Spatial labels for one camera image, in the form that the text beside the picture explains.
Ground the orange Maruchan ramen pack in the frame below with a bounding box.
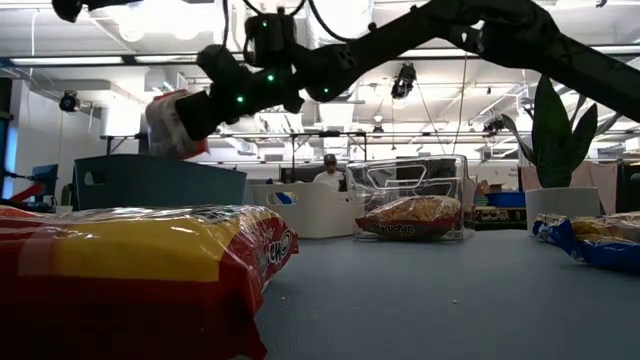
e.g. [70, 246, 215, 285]
[143, 88, 210, 162]

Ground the red Maruchan ramen pack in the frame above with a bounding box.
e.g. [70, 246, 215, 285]
[354, 194, 463, 242]
[0, 203, 301, 360]

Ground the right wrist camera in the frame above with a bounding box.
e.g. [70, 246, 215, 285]
[243, 10, 299, 70]

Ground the white plastic bin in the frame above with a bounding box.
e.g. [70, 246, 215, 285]
[248, 181, 369, 240]

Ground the black hanging camera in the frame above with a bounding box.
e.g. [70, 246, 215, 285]
[390, 62, 418, 101]
[58, 89, 81, 114]

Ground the blue screen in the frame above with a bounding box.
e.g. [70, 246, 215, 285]
[30, 163, 60, 207]

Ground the pink cloth screen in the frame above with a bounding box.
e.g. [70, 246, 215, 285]
[518, 159, 620, 217]

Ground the snake plant in white pot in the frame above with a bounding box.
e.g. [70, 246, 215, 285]
[500, 74, 626, 236]

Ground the person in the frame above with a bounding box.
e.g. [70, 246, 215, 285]
[312, 153, 347, 192]

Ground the blue storage bin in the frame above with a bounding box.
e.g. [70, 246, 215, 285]
[486, 190, 527, 209]

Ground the clear plastic bin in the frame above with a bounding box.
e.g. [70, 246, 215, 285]
[344, 153, 477, 243]

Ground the grey-blue plastic bin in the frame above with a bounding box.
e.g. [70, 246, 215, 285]
[71, 153, 249, 212]

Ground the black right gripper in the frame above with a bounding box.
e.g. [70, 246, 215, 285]
[174, 43, 307, 143]

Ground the cardboard box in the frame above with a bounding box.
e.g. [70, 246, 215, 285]
[474, 179, 506, 195]

